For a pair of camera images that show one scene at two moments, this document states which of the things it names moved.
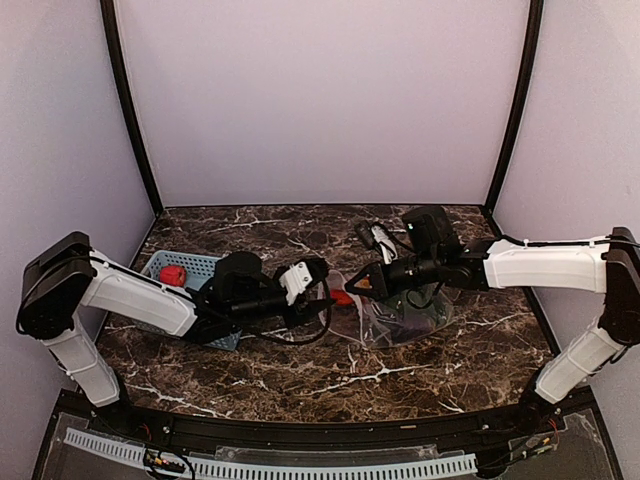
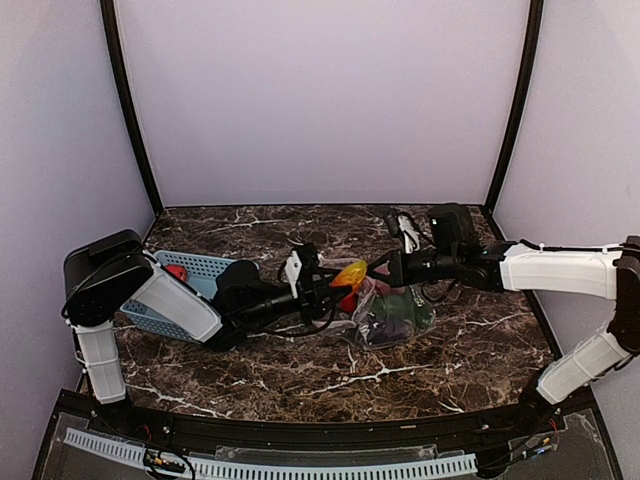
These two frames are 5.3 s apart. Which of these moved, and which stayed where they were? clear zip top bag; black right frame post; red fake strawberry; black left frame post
Moved: clear zip top bag
Stayed: red fake strawberry; black right frame post; black left frame post
